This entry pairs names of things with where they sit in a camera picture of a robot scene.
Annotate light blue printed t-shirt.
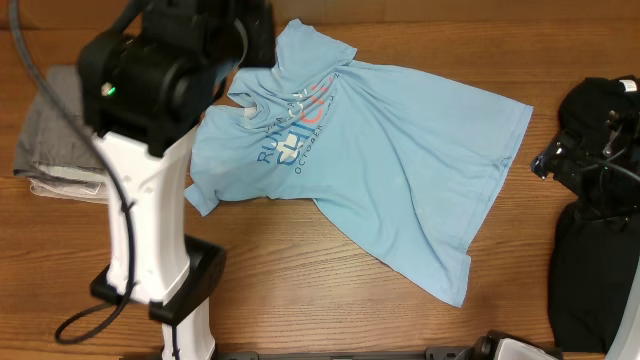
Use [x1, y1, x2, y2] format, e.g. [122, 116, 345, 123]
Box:
[185, 20, 533, 307]

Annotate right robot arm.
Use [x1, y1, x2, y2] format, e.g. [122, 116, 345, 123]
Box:
[463, 129, 639, 360]

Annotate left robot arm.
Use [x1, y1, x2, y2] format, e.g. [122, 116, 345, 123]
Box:
[77, 0, 275, 359]

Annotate black garment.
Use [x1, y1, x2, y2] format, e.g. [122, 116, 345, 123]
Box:
[531, 75, 639, 353]

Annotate folded grey trousers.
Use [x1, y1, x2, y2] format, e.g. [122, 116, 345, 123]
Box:
[13, 65, 106, 182]

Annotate folded beige garment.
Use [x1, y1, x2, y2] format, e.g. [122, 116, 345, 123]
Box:
[30, 178, 108, 204]

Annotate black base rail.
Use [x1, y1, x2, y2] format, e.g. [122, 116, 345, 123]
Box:
[214, 346, 471, 360]

